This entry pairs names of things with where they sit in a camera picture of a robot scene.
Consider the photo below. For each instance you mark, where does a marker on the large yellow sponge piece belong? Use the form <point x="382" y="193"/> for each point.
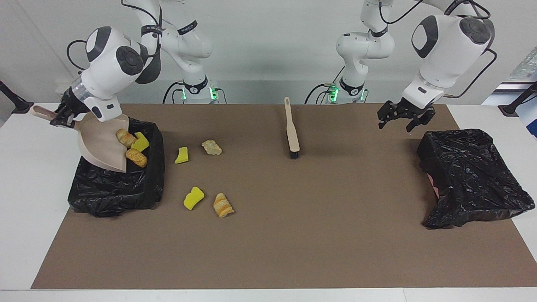
<point x="141" y="143"/>

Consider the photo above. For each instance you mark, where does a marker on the brown table mat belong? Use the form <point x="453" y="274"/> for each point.
<point x="268" y="251"/>

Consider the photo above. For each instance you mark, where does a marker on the large striped croissant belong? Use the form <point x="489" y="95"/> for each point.
<point x="222" y="205"/>

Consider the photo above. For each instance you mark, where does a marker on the beige hand brush black bristles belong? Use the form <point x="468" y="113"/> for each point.
<point x="292" y="134"/>

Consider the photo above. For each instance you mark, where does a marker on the small yellow sponge wedge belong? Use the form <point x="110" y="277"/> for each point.
<point x="182" y="156"/>

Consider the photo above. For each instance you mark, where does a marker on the black camera stand base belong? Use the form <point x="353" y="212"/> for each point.
<point x="509" y="110"/>
<point x="19" y="105"/>

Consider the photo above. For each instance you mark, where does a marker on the white shelf dark edge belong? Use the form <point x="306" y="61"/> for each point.
<point x="516" y="86"/>

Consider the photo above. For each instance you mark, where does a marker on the black bag lined pink bin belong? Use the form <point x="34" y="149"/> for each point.
<point x="470" y="176"/>

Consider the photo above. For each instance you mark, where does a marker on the small striped croissant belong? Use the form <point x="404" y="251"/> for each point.
<point x="125" y="137"/>

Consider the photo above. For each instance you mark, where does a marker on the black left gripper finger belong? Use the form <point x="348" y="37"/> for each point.
<point x="424" y="118"/>
<point x="387" y="112"/>

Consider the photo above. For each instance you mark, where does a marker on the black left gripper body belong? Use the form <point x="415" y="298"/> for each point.
<point x="409" y="110"/>

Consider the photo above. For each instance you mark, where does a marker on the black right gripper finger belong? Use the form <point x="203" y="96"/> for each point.
<point x="58" y="116"/>
<point x="70" y="121"/>

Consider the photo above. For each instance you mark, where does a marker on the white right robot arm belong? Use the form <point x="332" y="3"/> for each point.
<point x="109" y="63"/>

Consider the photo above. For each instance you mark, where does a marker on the light blue panel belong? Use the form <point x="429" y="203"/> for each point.
<point x="530" y="123"/>

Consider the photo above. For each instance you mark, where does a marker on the patterned paper sheet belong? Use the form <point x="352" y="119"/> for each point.
<point x="526" y="67"/>

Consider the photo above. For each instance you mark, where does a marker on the beige plastic dustpan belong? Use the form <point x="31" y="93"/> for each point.
<point x="100" y="142"/>

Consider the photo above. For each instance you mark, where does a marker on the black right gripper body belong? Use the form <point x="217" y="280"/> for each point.
<point x="71" y="105"/>

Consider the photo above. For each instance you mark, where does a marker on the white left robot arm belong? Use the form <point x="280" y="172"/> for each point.
<point x="444" y="50"/>

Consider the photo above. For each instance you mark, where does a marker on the golden brown bread roll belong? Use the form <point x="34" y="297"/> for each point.
<point x="136" y="158"/>

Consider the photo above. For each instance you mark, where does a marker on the wavy yellow sponge piece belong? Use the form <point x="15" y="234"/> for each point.
<point x="193" y="199"/>

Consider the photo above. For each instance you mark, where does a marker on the pale yellow bread chunk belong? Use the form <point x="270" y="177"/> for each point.
<point x="211" y="147"/>

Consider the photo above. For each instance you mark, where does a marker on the white wall socket box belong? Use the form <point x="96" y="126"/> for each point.
<point x="75" y="91"/>

